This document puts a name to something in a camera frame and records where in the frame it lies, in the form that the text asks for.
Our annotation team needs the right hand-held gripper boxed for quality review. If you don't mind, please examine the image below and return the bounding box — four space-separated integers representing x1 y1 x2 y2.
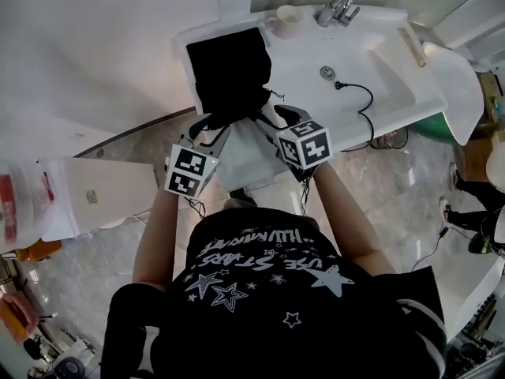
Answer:
252 103 335 183

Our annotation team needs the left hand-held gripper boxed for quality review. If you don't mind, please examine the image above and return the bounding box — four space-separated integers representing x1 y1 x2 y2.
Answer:
163 112 234 200

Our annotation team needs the black cloth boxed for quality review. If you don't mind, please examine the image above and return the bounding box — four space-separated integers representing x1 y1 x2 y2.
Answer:
185 27 274 130

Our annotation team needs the person's left forearm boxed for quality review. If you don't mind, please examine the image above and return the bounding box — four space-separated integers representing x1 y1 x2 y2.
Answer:
132 183 186 292

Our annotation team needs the person's right forearm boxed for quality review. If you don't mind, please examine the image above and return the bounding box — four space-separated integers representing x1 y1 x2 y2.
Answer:
311 163 395 280

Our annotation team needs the clear plastic bag red label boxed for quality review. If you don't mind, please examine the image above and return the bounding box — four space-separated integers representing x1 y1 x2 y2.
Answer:
0 159 61 252

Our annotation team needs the white vanity cabinet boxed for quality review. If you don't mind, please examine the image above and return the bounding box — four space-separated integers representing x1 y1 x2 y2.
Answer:
219 116 295 193

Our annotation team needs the white washbasin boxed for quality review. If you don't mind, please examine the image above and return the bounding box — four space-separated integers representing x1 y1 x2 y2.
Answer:
172 4 449 152

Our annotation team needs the person's dark shoe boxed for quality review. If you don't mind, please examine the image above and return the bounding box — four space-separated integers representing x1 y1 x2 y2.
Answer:
230 189 258 209

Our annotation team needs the pale ceramic mug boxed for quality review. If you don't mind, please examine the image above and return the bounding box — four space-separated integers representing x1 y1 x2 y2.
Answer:
263 5 304 40

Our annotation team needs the white box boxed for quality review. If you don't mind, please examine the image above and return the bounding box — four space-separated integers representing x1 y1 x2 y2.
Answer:
41 156 159 241

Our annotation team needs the chrome faucet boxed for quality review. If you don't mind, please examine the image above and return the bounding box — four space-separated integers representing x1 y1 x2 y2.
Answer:
314 0 361 28

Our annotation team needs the wooden comb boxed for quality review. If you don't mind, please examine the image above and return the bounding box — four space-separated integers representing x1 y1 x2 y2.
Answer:
398 28 426 68

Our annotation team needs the green bathtub with white rim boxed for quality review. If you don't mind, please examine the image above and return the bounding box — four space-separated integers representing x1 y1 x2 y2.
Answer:
410 41 487 146

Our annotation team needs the person's black printed t-shirt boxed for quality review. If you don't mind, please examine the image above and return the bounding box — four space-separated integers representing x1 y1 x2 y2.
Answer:
100 207 449 379

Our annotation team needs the orange container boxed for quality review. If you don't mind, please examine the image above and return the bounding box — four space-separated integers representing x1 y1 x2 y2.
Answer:
14 238 63 263

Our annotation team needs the left hand-held gripper cable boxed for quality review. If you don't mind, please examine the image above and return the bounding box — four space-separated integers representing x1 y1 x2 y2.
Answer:
185 196 207 221

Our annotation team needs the hand-held gripper cable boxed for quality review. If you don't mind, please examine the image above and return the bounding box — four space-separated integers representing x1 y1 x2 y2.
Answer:
185 196 207 221
298 170 312 217

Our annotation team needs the right hand-held gripper cable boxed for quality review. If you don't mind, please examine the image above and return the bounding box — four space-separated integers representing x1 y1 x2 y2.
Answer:
298 170 312 217

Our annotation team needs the black floor cable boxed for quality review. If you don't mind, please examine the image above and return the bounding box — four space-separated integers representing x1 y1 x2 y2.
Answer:
410 225 471 274

